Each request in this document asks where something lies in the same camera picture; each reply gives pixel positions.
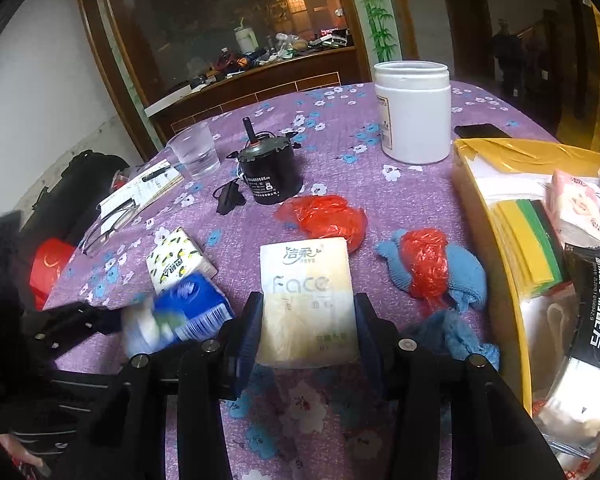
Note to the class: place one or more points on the pile of assorted small items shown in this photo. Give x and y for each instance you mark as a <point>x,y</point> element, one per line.
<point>260,57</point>

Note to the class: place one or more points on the white plastic jar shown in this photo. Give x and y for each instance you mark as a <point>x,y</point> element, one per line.
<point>412,110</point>

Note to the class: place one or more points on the eyeglasses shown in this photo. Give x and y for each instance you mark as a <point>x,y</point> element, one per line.
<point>105,227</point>

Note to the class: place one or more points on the purple floral tablecloth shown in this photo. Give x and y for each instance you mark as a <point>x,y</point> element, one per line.
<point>340,160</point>

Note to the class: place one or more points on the black phone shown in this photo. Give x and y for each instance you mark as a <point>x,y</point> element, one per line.
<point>480,131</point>

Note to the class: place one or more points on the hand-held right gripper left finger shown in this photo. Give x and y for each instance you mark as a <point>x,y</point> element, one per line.
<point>247,330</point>

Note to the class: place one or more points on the beige tissue pack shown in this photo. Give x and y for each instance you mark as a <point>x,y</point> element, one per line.
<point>307,305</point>

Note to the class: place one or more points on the yellow cardboard box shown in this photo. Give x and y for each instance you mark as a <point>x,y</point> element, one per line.
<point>495,240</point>

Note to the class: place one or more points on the pink tissue packet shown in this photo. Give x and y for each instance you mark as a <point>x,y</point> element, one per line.
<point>575,205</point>

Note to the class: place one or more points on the white booklet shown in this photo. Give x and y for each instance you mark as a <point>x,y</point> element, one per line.
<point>140,187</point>

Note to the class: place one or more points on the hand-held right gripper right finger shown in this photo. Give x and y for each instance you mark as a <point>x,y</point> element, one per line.
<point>366,335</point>

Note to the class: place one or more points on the person's left forearm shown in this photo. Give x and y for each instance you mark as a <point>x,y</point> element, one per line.
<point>15,455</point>

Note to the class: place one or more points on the wooden cabinet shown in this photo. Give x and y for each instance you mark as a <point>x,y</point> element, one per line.
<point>205,10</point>

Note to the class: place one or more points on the white paper sheet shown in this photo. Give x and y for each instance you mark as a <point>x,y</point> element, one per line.
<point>505,180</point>

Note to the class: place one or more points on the blue tissue packet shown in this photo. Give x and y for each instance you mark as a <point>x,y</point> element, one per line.
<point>190,310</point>

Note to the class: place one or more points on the lemon print tissue packet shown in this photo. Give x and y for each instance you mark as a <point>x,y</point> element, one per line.
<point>180,260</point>

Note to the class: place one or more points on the red plastic bag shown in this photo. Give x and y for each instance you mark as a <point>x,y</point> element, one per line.
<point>425,260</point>
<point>325,217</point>

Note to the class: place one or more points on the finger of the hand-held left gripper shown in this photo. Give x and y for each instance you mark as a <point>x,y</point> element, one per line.
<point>70,327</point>

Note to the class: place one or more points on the black plug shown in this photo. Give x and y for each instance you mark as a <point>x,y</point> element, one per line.
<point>227,196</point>

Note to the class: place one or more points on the brown door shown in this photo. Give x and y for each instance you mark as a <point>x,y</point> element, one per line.
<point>467,30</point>

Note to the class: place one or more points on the black electric motor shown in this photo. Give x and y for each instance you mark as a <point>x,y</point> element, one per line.
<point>270,170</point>

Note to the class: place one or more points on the clear drinking glass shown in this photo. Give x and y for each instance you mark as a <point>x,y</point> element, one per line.
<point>195,150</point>

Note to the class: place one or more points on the yellow and green sponge stack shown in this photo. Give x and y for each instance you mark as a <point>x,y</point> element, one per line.
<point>530,240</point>

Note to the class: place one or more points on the white jug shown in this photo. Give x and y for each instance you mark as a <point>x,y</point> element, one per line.
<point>245,39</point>

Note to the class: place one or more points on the silver packet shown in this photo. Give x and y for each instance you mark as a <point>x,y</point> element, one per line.
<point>575,400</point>

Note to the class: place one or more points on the black bag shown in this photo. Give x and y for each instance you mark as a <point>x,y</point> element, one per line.
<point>75,185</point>

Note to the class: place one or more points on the black packet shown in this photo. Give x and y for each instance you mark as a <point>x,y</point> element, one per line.
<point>595,300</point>

